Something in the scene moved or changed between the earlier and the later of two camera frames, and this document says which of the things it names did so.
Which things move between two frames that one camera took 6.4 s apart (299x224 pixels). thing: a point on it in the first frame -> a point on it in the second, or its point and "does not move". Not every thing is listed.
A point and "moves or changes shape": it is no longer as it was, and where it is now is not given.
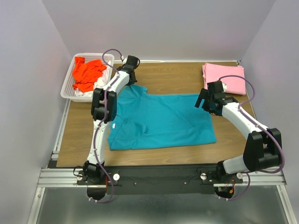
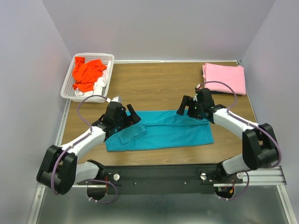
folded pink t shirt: [212, 72] does not move
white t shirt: [101, 82] does not move
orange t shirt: [85, 74] does not move
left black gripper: [131, 81] -> [134, 118]
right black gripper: [204, 94] -> [188, 101]
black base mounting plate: [163, 179] does not move
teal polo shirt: [145, 119] moves or changes shape
